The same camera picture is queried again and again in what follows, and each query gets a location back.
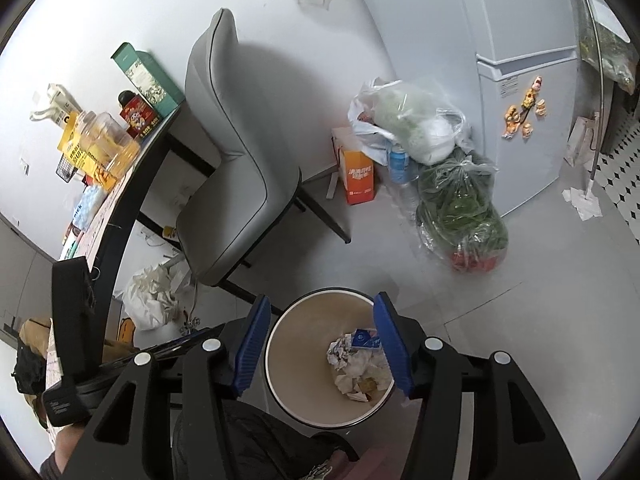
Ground white round trash bin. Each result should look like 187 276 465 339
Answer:
263 287 396 428

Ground beige paper bag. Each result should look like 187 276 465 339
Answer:
565 112 601 168

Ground white plastic bag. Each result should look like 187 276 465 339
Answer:
122 255 193 331

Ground plastic bag of cabbage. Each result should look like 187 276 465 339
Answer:
348 78 473 165

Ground orange white carton box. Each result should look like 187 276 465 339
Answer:
331 127 377 206

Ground person's shoe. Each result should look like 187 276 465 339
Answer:
300 460 333 480

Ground clear plastic bottle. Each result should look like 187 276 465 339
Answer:
390 180 421 221

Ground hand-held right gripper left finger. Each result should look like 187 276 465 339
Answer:
65 294 272 480

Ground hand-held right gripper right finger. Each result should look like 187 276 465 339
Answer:
372 291 581 480

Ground yellow snack bag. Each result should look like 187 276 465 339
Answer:
56 110 118 191

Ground crumpled printed white paper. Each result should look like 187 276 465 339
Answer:
327 334 358 371

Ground black table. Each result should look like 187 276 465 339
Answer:
57 95 223 311

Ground grey upholstered chair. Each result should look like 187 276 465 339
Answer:
175 8 353 311

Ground white tissue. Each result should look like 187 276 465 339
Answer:
335 352 388 396

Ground black cloth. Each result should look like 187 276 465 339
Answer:
12 345 46 396

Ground cluster of fridge magnets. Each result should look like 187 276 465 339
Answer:
501 76 548 140

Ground white paper bag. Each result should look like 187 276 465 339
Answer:
30 84 83 126

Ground bag of dried greens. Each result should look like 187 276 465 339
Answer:
580 0 633 93

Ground black mesh pen holder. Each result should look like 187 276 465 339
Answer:
55 152 83 183

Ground clear glass jar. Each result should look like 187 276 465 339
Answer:
77 110 141 181

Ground person's dark trousers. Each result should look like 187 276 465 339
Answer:
172 400 361 480

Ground white mop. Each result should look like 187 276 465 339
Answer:
562 0 615 221

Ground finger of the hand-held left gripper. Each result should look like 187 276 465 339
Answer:
97 324 228 368

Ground white fridge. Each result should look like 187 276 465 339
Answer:
342 0 581 216

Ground person's left forearm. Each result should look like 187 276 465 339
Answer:
39 425 86 476

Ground blue white tissue packet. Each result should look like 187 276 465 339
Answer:
70 185 113 233

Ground green printed box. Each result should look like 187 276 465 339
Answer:
111 42 185 116

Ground blue white small carton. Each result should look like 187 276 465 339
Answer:
350 328 383 350

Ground plastic bag of green vegetables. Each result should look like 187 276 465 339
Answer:
415 152 510 273

